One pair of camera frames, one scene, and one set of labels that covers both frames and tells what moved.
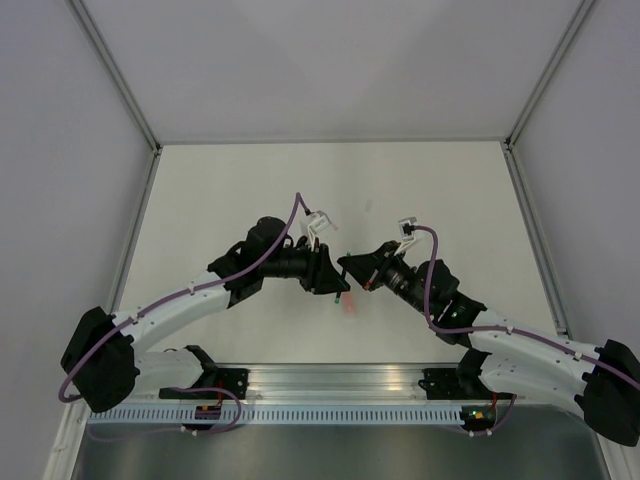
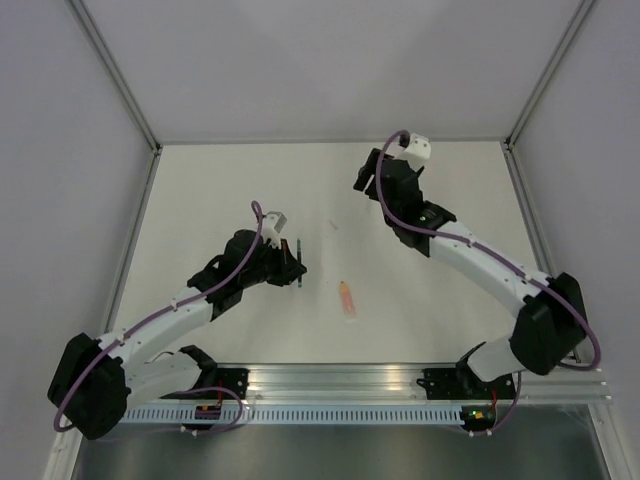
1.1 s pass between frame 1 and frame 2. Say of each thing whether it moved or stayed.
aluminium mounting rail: stayed
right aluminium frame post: stayed
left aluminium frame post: stayed
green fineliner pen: moved
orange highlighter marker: stayed
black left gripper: moved
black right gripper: moved
